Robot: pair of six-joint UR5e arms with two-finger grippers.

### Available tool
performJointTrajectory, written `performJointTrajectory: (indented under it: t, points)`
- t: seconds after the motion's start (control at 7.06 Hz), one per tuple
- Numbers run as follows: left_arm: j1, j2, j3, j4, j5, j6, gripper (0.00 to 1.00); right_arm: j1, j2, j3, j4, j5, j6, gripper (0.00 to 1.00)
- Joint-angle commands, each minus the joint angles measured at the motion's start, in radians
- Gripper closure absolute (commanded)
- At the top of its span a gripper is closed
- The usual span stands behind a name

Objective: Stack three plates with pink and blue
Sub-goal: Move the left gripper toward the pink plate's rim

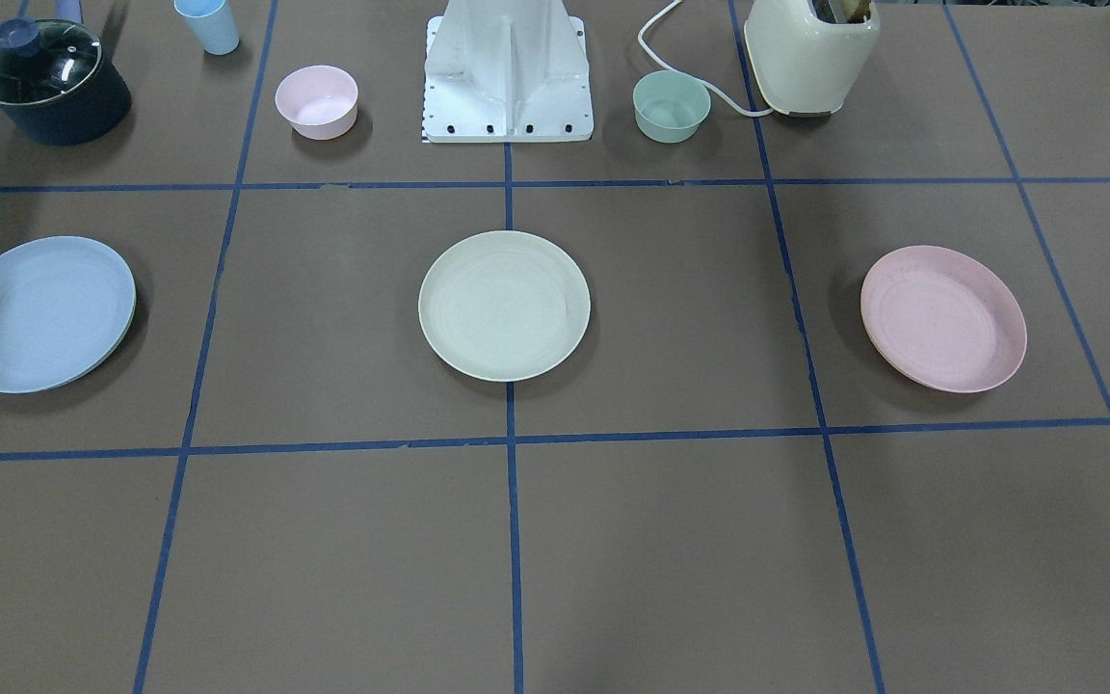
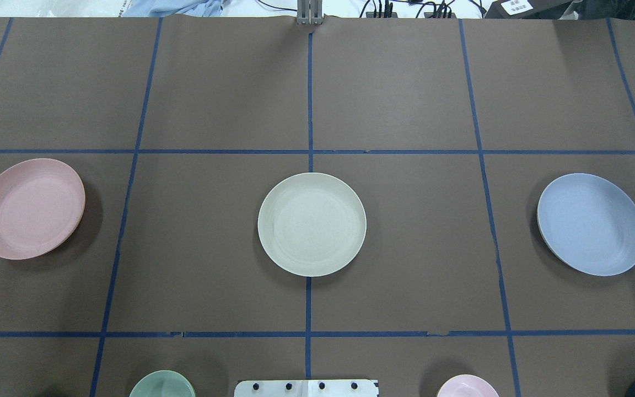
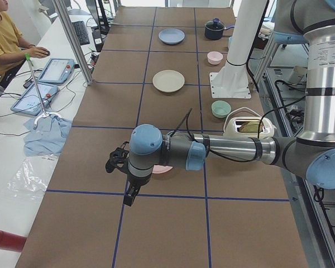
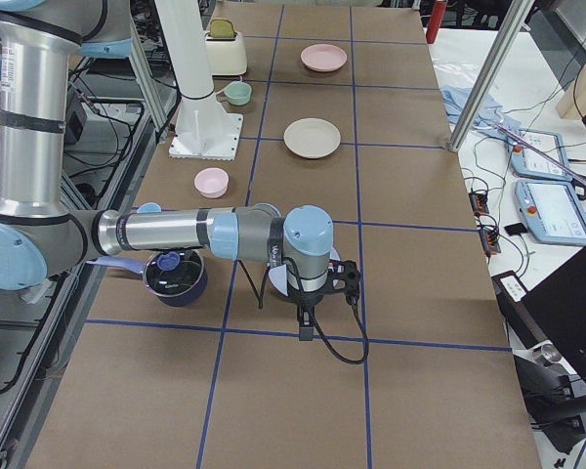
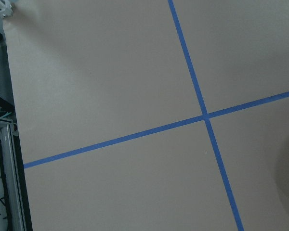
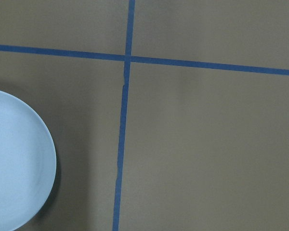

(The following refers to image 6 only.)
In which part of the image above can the light blue plate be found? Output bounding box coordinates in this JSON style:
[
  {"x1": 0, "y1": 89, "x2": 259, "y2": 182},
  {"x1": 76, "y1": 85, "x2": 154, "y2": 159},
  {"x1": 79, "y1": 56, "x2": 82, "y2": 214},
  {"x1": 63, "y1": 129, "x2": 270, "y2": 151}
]
[{"x1": 0, "y1": 91, "x2": 56, "y2": 231}]

